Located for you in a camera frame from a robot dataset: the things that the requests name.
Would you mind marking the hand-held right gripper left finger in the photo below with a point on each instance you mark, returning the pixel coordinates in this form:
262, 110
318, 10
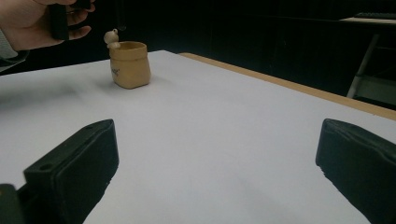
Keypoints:
77, 168

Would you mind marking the black keyboard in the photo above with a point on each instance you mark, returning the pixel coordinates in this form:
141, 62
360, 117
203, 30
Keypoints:
376, 15

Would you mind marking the black pen with silver band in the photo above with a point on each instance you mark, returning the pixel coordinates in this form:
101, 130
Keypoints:
121, 18

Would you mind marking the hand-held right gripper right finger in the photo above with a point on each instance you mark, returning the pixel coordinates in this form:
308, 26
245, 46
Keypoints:
361, 168

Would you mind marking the tan pen holder with bear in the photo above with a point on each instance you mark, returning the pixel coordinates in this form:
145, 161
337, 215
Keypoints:
130, 68

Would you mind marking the white background desk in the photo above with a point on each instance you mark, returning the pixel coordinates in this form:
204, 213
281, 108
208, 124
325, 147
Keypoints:
373, 90

